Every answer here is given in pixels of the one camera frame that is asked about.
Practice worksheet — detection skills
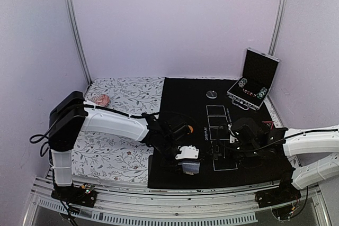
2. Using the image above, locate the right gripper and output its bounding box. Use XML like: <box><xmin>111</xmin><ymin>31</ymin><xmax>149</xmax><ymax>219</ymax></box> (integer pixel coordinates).
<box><xmin>206</xmin><ymin>139</ymin><xmax>259</xmax><ymax>162</ymax></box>

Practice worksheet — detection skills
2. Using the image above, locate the blue card deck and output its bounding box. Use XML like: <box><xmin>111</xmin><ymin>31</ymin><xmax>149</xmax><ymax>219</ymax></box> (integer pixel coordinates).
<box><xmin>182</xmin><ymin>161</ymin><xmax>200</xmax><ymax>175</ymax></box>

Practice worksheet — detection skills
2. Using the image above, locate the black dealer button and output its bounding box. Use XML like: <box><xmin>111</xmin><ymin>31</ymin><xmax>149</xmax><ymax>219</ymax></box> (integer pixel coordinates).
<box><xmin>206</xmin><ymin>90</ymin><xmax>218</xmax><ymax>99</ymax></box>

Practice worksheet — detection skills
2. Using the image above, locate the triangular all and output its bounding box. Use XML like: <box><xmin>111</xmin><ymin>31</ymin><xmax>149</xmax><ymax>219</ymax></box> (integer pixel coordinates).
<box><xmin>262</xmin><ymin>121</ymin><xmax>275</xmax><ymax>130</ymax></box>

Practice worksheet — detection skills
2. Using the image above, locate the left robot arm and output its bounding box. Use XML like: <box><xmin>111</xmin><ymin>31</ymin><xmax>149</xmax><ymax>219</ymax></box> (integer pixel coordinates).
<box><xmin>29</xmin><ymin>91</ymin><xmax>199</xmax><ymax>202</ymax></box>

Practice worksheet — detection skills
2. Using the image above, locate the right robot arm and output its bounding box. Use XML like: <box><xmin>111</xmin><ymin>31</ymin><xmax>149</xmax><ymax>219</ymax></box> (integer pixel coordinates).
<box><xmin>213</xmin><ymin>117</ymin><xmax>338</xmax><ymax>203</ymax></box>

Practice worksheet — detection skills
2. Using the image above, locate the black poker mat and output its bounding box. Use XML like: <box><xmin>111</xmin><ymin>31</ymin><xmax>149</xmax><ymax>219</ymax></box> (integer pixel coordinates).
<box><xmin>148</xmin><ymin>78</ymin><xmax>291</xmax><ymax>189</ymax></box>

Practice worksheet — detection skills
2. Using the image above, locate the aluminium poker chip case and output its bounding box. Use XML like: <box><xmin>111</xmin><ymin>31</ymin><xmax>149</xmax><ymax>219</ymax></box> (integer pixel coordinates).
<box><xmin>227</xmin><ymin>48</ymin><xmax>280</xmax><ymax>111</ymax></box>

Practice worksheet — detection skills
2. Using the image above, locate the right chip stack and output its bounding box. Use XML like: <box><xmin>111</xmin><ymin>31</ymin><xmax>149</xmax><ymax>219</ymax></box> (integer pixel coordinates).
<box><xmin>256</xmin><ymin>87</ymin><xmax>268</xmax><ymax>100</ymax></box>

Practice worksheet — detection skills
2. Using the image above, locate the chip stack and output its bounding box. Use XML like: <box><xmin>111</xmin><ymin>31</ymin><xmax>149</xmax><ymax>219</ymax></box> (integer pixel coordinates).
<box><xmin>256</xmin><ymin>87</ymin><xmax>268</xmax><ymax>100</ymax></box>
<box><xmin>237</xmin><ymin>78</ymin><xmax>248</xmax><ymax>88</ymax></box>

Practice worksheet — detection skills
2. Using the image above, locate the left chip stack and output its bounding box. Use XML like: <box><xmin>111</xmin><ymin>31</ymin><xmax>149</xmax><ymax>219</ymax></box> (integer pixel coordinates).
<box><xmin>237</xmin><ymin>78</ymin><xmax>248</xmax><ymax>88</ymax></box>

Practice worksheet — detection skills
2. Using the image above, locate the red patterned bowl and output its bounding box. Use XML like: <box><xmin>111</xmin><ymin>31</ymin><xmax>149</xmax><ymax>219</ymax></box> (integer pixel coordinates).
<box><xmin>90</xmin><ymin>94</ymin><xmax>110</xmax><ymax>107</ymax></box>

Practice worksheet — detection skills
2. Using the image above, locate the floral tablecloth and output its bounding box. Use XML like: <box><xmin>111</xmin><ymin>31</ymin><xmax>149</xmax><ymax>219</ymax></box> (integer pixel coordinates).
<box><xmin>72</xmin><ymin>77</ymin><xmax>164</xmax><ymax>183</ymax></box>

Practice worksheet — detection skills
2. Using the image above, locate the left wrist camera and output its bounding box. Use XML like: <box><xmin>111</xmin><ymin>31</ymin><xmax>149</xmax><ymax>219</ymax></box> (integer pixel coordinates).
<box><xmin>175</xmin><ymin>146</ymin><xmax>199</xmax><ymax>160</ymax></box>

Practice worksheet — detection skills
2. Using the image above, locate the aluminium front rail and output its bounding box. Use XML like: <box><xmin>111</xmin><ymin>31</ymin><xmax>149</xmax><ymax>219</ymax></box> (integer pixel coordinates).
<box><xmin>22</xmin><ymin>175</ymin><xmax>334</xmax><ymax>226</ymax></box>

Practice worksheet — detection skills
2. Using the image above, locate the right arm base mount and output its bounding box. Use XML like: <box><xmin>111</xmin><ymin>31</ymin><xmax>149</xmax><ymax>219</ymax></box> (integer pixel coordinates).
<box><xmin>255</xmin><ymin>182</ymin><xmax>301</xmax><ymax>221</ymax></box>

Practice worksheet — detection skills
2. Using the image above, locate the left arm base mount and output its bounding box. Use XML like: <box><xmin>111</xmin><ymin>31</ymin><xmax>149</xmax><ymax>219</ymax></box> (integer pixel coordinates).
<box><xmin>51</xmin><ymin>180</ymin><xmax>97</xmax><ymax>208</ymax></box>

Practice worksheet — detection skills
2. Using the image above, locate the right aluminium post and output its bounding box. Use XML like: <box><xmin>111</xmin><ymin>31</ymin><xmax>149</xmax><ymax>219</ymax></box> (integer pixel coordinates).
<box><xmin>268</xmin><ymin>0</ymin><xmax>287</xmax><ymax>56</ymax></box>

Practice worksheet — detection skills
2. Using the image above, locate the aluminium post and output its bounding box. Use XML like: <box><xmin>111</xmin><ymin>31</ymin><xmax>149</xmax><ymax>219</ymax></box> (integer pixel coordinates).
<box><xmin>65</xmin><ymin>0</ymin><xmax>93</xmax><ymax>85</ymax></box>
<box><xmin>268</xmin><ymin>0</ymin><xmax>287</xmax><ymax>56</ymax></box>

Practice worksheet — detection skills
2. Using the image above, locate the left aluminium post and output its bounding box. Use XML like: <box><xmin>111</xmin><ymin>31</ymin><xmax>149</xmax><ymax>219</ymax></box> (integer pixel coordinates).
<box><xmin>65</xmin><ymin>0</ymin><xmax>93</xmax><ymax>85</ymax></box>

